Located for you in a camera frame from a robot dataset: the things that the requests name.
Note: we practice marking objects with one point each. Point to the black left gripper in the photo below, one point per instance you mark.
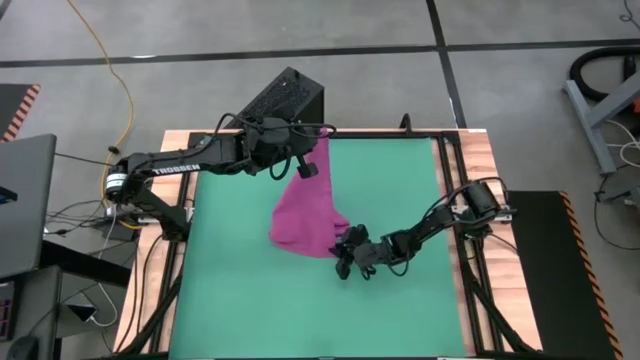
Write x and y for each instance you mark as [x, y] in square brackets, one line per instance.
[270, 142]

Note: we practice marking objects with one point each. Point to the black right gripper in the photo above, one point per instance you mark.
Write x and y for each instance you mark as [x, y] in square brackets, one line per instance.
[367, 252]

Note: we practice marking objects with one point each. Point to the magenta towel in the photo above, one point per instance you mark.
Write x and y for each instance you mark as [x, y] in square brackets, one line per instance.
[305, 215]

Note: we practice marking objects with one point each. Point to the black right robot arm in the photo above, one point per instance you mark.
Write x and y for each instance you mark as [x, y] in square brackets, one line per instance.
[435, 220]

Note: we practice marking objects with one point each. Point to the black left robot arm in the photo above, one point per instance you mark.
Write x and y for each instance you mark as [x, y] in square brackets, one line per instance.
[175, 169]

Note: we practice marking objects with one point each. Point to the black computer tower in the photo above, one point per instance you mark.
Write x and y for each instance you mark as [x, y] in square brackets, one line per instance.
[285, 97]

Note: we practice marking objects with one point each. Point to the green table mat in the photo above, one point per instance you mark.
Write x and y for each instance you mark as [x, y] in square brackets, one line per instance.
[300, 310]

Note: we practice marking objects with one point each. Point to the black table clamp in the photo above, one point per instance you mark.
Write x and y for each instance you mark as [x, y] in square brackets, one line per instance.
[406, 122]

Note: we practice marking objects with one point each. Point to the large black orange-striped floor mat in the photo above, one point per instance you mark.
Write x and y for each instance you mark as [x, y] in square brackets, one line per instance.
[545, 275]

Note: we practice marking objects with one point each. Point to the black power adapter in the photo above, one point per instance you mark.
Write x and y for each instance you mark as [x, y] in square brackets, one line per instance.
[117, 231]

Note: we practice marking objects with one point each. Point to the black desk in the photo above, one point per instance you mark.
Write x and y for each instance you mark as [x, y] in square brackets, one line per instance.
[85, 262]

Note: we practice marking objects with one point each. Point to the black smartphone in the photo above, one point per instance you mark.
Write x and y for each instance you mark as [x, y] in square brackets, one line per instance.
[82, 312]

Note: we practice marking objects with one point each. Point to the grey metal stand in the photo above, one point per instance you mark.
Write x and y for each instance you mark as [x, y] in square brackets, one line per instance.
[595, 115]

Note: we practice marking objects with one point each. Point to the grey laptop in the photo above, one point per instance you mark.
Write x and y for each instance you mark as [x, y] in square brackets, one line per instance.
[25, 200]

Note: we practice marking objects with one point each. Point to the grey cabinet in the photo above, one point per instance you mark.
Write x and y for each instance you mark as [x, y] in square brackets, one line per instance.
[42, 300]

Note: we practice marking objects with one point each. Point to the small black orange-striped floor mat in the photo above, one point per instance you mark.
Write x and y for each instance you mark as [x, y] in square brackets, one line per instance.
[12, 107]

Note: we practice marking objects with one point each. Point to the orange object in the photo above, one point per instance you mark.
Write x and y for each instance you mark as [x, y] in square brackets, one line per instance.
[636, 106]

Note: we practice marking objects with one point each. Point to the black computer mouse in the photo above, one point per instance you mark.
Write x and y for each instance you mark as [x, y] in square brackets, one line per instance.
[22, 347]

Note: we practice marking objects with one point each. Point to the black keyboard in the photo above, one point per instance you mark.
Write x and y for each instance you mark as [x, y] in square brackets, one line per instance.
[5, 310]

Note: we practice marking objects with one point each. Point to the black metal table frame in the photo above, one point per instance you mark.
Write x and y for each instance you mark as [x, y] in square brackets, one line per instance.
[380, 134]

